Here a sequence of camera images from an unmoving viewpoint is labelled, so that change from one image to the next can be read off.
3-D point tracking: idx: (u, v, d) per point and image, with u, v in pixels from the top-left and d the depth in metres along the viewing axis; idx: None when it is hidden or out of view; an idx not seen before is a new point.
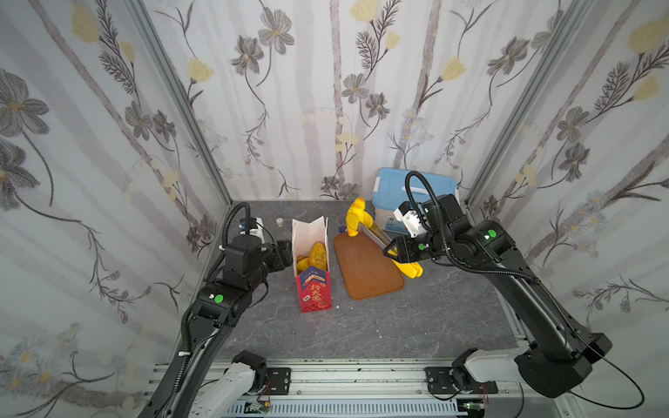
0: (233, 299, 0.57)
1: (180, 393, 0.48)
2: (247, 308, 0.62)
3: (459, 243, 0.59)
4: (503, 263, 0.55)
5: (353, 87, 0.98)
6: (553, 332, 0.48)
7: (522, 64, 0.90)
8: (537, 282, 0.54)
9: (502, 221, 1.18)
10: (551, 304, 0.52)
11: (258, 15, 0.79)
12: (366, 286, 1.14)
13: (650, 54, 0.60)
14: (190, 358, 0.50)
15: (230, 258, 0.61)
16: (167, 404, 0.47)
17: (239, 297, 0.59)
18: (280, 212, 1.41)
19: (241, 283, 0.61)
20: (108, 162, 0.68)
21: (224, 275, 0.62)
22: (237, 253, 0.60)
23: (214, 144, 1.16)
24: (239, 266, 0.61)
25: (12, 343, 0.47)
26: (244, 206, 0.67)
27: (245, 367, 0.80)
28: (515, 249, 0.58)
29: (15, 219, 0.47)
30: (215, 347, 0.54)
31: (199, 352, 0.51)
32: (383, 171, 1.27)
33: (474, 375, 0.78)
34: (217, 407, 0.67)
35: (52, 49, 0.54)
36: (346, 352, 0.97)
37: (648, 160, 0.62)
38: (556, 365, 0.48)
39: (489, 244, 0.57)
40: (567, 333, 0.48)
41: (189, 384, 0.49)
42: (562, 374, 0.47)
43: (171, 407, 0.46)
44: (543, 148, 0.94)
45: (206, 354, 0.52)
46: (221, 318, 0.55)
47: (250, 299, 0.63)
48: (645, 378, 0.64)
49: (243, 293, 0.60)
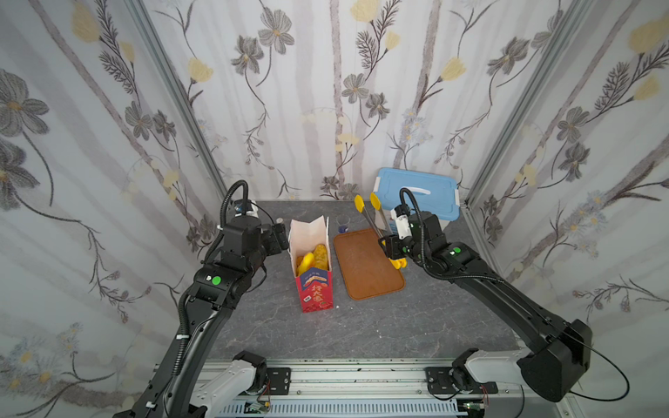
0: (230, 280, 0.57)
1: (180, 376, 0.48)
2: (247, 290, 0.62)
3: (434, 258, 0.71)
4: (468, 269, 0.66)
5: (353, 87, 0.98)
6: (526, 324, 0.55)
7: (522, 64, 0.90)
8: (500, 281, 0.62)
9: (502, 221, 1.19)
10: (518, 298, 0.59)
11: (258, 15, 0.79)
12: (366, 285, 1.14)
13: (650, 54, 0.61)
14: (188, 341, 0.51)
15: (229, 238, 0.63)
16: (167, 387, 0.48)
17: (237, 279, 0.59)
18: (280, 212, 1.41)
19: (240, 264, 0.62)
20: (108, 162, 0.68)
21: (223, 257, 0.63)
22: (235, 233, 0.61)
23: (214, 144, 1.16)
24: (239, 246, 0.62)
25: (12, 343, 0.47)
26: (240, 187, 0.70)
27: (246, 365, 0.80)
28: (479, 259, 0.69)
29: (14, 219, 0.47)
30: (215, 330, 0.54)
31: (198, 334, 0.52)
32: (383, 171, 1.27)
33: (475, 376, 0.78)
34: (220, 394, 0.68)
35: (52, 50, 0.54)
36: (346, 352, 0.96)
37: (647, 160, 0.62)
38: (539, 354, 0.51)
39: (456, 258, 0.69)
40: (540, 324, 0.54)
41: (189, 367, 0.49)
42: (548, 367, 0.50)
43: (171, 390, 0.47)
44: (543, 148, 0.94)
45: (206, 337, 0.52)
46: (219, 300, 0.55)
47: (249, 281, 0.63)
48: (643, 378, 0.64)
49: (242, 273, 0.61)
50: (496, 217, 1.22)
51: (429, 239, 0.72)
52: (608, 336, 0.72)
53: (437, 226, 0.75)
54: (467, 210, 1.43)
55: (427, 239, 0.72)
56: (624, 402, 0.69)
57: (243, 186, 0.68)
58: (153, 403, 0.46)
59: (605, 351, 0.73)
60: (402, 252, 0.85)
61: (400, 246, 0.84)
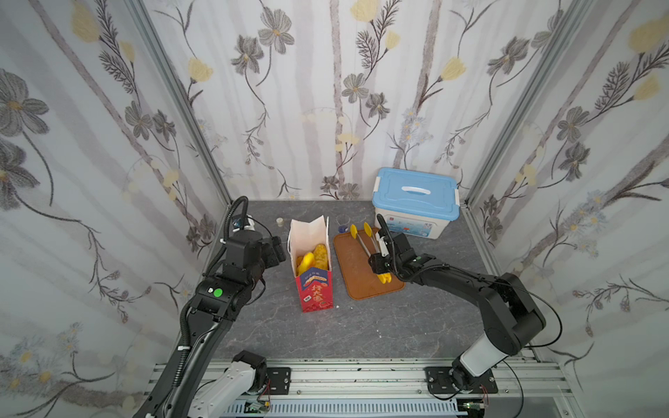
0: (232, 293, 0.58)
1: (180, 387, 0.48)
2: (246, 303, 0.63)
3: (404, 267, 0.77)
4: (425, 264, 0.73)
5: (353, 87, 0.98)
6: (466, 286, 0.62)
7: (522, 64, 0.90)
8: (447, 266, 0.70)
9: (501, 221, 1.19)
10: (461, 271, 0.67)
11: (258, 15, 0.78)
12: (366, 285, 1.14)
13: (650, 54, 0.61)
14: (189, 353, 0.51)
15: (231, 251, 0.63)
16: (167, 398, 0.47)
17: (239, 290, 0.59)
18: (280, 212, 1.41)
19: (241, 277, 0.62)
20: (108, 162, 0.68)
21: (224, 270, 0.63)
22: (238, 247, 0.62)
23: (214, 144, 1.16)
24: (240, 259, 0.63)
25: (12, 343, 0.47)
26: (242, 202, 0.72)
27: (245, 367, 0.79)
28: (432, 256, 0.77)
29: (14, 219, 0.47)
30: (215, 341, 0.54)
31: (199, 347, 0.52)
32: (383, 171, 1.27)
33: (471, 372, 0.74)
34: (218, 404, 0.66)
35: (52, 49, 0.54)
36: (346, 352, 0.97)
37: (647, 160, 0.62)
38: (482, 306, 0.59)
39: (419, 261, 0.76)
40: (478, 281, 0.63)
41: (190, 378, 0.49)
42: (489, 316, 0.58)
43: (171, 401, 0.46)
44: (543, 148, 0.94)
45: (206, 349, 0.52)
46: (221, 312, 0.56)
47: (249, 293, 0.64)
48: (642, 378, 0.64)
49: (243, 286, 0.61)
50: (496, 217, 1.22)
51: (400, 252, 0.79)
52: (608, 336, 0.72)
53: (406, 239, 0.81)
54: (466, 210, 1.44)
55: (396, 251, 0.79)
56: (624, 401, 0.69)
57: (244, 201, 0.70)
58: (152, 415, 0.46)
59: (605, 351, 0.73)
60: (385, 268, 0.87)
61: (383, 263, 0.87)
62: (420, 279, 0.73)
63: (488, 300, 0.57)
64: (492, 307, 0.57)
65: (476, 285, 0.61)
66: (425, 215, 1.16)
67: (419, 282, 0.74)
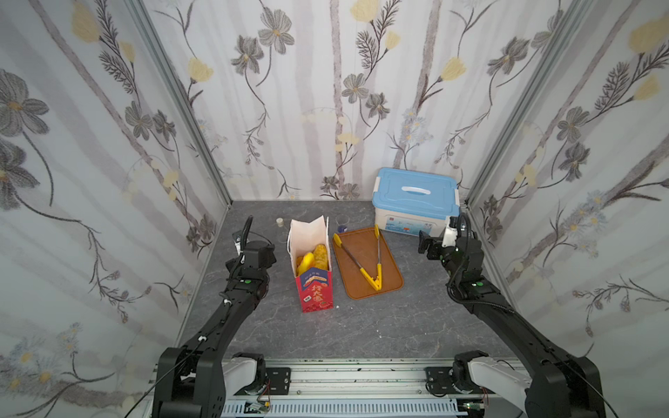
0: (257, 283, 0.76)
1: (226, 322, 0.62)
2: (265, 295, 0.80)
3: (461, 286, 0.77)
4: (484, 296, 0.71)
5: (353, 87, 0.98)
6: (527, 348, 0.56)
7: (522, 64, 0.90)
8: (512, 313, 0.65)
9: (501, 221, 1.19)
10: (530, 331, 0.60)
11: (258, 15, 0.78)
12: (366, 285, 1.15)
13: (650, 54, 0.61)
14: (232, 305, 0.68)
15: (247, 257, 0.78)
16: (216, 327, 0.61)
17: (260, 285, 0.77)
18: (280, 212, 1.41)
19: (259, 275, 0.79)
20: (108, 162, 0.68)
21: (243, 270, 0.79)
22: (253, 252, 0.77)
23: (214, 144, 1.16)
24: (255, 262, 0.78)
25: (12, 343, 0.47)
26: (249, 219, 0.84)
27: (246, 359, 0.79)
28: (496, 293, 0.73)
29: (14, 219, 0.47)
30: (249, 307, 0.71)
31: (238, 303, 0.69)
32: (383, 171, 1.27)
33: (471, 375, 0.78)
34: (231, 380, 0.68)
35: (52, 49, 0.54)
36: (346, 352, 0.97)
37: (648, 160, 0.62)
38: (537, 379, 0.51)
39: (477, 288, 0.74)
40: (543, 351, 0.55)
41: (233, 319, 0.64)
42: (543, 391, 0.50)
43: (219, 329, 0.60)
44: (543, 148, 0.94)
45: (244, 305, 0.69)
46: (253, 288, 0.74)
47: (265, 288, 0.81)
48: (642, 378, 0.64)
49: (261, 281, 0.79)
50: (496, 217, 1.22)
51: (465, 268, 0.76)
52: (608, 337, 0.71)
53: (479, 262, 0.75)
54: (467, 210, 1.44)
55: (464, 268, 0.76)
56: (623, 401, 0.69)
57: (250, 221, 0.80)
58: (205, 336, 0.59)
59: (604, 351, 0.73)
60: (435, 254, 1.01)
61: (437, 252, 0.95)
62: (471, 307, 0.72)
63: (548, 376, 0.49)
64: (550, 387, 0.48)
65: (538, 353, 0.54)
66: (425, 215, 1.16)
67: (470, 310, 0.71)
